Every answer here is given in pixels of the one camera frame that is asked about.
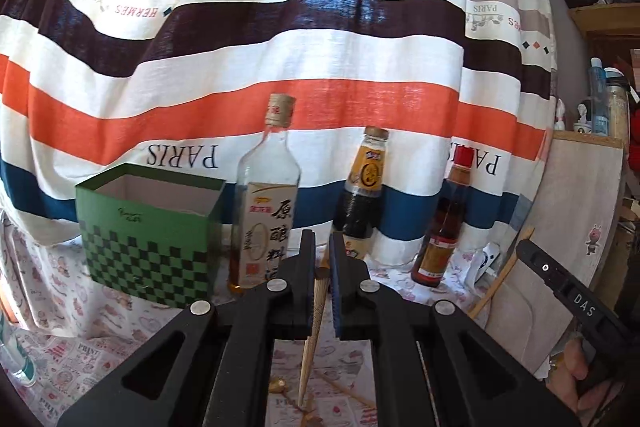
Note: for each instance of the wooden shelf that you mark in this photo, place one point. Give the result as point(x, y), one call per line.
point(610, 27)

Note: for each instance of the jar with dark lid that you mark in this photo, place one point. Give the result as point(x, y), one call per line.
point(617, 107)

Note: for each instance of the clear cooking wine bottle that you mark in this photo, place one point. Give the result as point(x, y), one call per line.
point(265, 187)

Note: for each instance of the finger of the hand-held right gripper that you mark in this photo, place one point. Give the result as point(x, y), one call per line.
point(537, 262)

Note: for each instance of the beige board with sticker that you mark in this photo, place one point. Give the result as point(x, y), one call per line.
point(575, 232)

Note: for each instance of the person's right hand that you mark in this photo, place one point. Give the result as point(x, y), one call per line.
point(565, 377)

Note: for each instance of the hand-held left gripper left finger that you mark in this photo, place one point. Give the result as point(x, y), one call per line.
point(309, 257)

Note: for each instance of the blue plastic bottle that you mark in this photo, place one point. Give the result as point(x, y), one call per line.
point(597, 97)

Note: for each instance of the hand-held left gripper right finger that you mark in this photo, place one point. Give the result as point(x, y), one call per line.
point(338, 267)

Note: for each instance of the gold spoon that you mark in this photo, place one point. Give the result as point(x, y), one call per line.
point(279, 387)

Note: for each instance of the bear print cloth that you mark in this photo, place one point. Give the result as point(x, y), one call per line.
point(45, 277)

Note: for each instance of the green checkered box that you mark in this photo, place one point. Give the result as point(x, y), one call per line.
point(150, 257)

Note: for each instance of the clear spray bottle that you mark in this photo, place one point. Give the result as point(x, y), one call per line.
point(20, 362)

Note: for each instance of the red cap sauce bottle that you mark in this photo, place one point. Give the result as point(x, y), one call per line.
point(440, 252)

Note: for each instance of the patterned wooden chopstick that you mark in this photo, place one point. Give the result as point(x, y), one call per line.
point(311, 347)

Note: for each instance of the dark soy sauce bottle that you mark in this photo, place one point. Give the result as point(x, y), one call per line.
point(362, 202)

